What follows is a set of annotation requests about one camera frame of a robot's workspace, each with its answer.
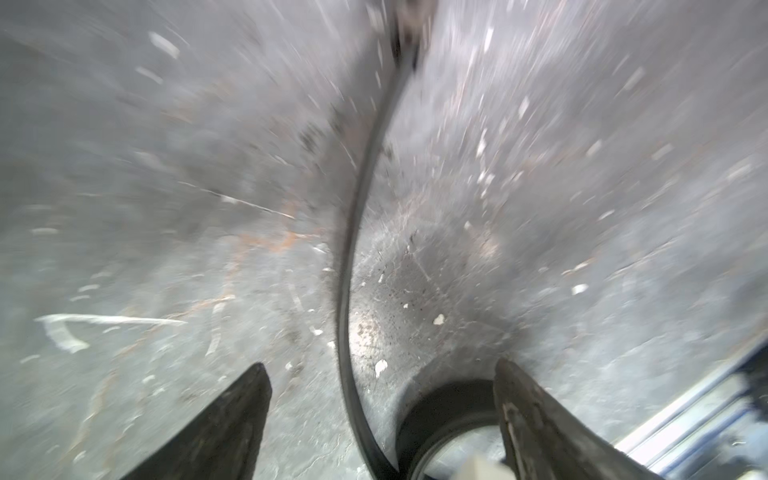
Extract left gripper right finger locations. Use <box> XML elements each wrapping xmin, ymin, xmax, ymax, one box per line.
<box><xmin>493</xmin><ymin>358</ymin><xmax>659</xmax><ymax>480</ymax></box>

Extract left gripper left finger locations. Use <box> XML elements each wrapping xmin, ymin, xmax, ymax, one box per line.
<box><xmin>124</xmin><ymin>363</ymin><xmax>272</xmax><ymax>480</ymax></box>

